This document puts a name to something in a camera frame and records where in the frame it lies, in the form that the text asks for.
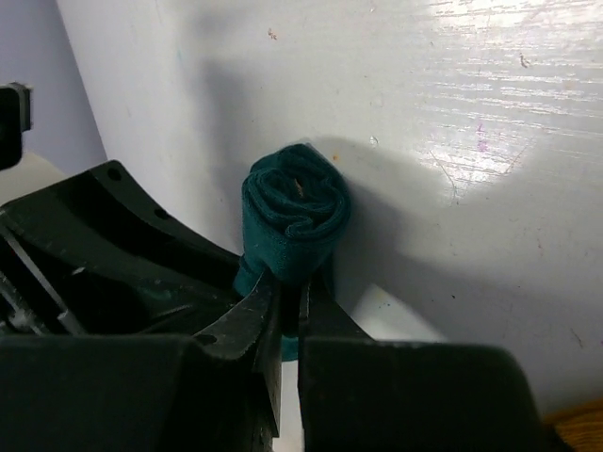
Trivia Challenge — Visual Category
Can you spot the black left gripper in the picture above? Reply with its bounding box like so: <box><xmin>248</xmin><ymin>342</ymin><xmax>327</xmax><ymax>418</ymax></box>
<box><xmin>1</xmin><ymin>160</ymin><xmax>238</xmax><ymax>335</ymax></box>

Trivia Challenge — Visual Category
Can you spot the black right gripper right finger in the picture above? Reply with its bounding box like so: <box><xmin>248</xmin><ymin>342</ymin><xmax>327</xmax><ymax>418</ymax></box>
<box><xmin>298</xmin><ymin>277</ymin><xmax>546</xmax><ymax>451</ymax></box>

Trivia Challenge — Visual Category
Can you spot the mustard yellow striped sock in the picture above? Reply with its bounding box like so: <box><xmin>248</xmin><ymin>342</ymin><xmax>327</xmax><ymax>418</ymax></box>
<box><xmin>544</xmin><ymin>399</ymin><xmax>602</xmax><ymax>452</ymax></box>

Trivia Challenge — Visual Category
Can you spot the dark green reindeer sock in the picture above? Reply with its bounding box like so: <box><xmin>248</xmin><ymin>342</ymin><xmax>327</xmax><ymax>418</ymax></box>
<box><xmin>231</xmin><ymin>143</ymin><xmax>352</xmax><ymax>363</ymax></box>

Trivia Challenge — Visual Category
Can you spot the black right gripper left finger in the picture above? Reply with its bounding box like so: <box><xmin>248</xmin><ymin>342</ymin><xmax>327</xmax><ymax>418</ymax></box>
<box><xmin>1</xmin><ymin>273</ymin><xmax>281</xmax><ymax>451</ymax></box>

